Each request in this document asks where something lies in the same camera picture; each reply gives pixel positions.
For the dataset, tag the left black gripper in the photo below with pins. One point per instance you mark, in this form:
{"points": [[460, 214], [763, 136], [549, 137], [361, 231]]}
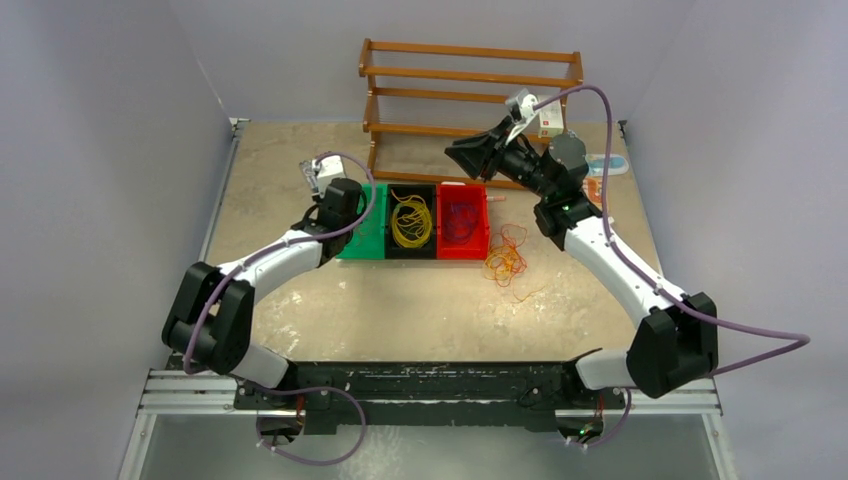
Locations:
{"points": [[354, 218]]}

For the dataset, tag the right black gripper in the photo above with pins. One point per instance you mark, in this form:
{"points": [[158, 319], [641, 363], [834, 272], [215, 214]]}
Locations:
{"points": [[472, 154]]}

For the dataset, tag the wooden two-tier shelf rack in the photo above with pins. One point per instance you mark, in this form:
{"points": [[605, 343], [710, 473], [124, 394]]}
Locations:
{"points": [[448, 91]]}

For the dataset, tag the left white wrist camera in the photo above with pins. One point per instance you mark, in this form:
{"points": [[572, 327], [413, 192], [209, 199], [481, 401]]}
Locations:
{"points": [[329, 168]]}

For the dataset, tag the orange snack packet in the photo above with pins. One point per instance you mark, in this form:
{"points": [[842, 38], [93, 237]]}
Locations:
{"points": [[593, 188]]}

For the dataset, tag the white red carton box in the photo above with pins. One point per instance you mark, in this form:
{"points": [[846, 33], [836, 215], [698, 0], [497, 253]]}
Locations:
{"points": [[551, 120]]}

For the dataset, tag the red plastic bin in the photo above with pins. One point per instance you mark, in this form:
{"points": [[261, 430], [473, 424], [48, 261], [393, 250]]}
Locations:
{"points": [[463, 229]]}

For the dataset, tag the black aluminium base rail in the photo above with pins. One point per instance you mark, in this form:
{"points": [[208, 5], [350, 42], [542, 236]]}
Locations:
{"points": [[322, 396]]}

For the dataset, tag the black plastic bin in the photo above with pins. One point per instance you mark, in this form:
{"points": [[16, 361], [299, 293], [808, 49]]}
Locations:
{"points": [[411, 231]]}

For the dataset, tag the pack of coloured markers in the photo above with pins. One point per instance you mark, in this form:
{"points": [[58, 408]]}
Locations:
{"points": [[309, 170]]}

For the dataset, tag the green plastic bin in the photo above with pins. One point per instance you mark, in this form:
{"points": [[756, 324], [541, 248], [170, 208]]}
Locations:
{"points": [[368, 240]]}

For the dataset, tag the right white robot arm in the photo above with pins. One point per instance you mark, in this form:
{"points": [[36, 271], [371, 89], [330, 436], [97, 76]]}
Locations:
{"points": [[673, 345]]}

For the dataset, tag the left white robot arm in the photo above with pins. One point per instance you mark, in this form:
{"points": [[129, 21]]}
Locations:
{"points": [[210, 320]]}

